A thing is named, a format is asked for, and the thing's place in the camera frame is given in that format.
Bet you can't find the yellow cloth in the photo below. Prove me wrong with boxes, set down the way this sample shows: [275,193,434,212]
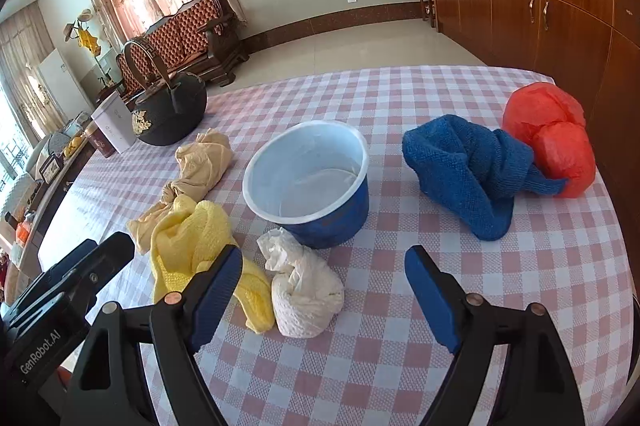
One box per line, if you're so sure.
[150,194,276,334]

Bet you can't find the white paper towel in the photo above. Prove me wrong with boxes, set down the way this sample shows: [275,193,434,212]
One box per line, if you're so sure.
[257,228,345,339]

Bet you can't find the beige cloth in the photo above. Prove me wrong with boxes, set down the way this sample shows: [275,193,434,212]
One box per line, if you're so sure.
[127,128,233,254]

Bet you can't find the blue paper bowl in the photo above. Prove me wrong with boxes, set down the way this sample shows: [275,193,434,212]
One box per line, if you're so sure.
[242,121,370,250]

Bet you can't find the pink checkered tablecloth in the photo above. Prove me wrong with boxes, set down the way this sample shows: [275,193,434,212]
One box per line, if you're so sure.
[37,64,637,426]

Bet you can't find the dark red tea canister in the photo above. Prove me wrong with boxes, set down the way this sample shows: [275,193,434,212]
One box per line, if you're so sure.
[84,121,116,159]

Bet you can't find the white box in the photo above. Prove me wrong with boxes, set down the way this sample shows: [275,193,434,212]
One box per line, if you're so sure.
[91,92,137,154]

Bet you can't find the blue knitted cloth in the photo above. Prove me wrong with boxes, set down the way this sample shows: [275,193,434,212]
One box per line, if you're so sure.
[402,114,567,241]

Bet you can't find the black iron teapot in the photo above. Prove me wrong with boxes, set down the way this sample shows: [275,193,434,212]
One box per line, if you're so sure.
[124,36,207,146]

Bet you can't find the red plastic bag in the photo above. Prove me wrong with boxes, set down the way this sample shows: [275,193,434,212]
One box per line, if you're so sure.
[502,82,597,199]

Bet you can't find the wooden sofa red cushions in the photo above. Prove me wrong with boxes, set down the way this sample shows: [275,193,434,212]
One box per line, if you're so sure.
[142,0,250,86]

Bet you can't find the brown wooden sideboard cabinet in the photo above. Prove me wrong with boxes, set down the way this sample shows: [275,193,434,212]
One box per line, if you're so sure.
[423,0,640,227]

